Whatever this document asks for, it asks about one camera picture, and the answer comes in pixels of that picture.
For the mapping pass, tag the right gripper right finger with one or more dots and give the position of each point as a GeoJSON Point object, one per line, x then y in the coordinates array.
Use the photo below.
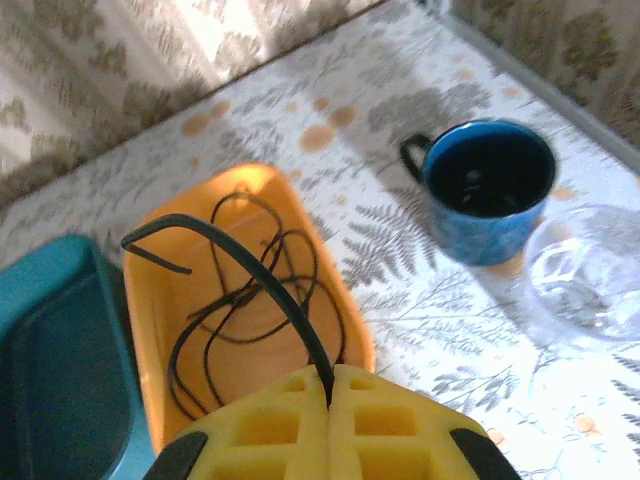
{"type": "Point", "coordinates": [390, 430]}

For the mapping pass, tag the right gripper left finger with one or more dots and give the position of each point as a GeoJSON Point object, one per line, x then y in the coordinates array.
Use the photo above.
{"type": "Point", "coordinates": [260, 435]}

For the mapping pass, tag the orange plastic bin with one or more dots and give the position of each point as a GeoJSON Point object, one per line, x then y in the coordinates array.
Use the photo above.
{"type": "Point", "coordinates": [165, 310]}

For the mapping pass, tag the teal plastic bin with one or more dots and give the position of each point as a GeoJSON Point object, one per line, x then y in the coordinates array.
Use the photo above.
{"type": "Point", "coordinates": [60, 350]}

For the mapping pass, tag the clear plastic cup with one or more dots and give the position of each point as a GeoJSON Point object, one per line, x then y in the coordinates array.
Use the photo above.
{"type": "Point", "coordinates": [575, 280]}

